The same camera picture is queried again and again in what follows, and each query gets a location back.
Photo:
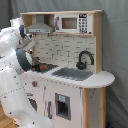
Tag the white oven door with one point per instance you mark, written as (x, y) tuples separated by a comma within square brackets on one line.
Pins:
[(36, 99)]

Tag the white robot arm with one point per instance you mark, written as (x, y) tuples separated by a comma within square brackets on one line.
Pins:
[(14, 60)]

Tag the wooden toy kitchen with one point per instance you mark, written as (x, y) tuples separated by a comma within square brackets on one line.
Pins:
[(62, 49)]

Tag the grey toy sink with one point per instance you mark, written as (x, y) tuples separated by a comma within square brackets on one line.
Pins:
[(72, 74)]

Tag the black toy faucet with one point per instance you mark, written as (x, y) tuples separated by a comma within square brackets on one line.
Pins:
[(82, 64)]

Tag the black toy stovetop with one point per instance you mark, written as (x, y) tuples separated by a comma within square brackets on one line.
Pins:
[(43, 67)]

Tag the silver toy pot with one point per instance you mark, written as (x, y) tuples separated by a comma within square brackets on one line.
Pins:
[(35, 60)]

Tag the red right stove knob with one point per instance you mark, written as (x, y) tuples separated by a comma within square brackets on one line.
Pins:
[(34, 83)]

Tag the white cabinet door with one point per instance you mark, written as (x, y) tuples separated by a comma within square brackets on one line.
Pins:
[(64, 105)]

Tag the toy microwave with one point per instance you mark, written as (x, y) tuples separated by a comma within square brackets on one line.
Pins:
[(73, 23)]

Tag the grey range hood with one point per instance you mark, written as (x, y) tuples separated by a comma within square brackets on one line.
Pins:
[(39, 25)]

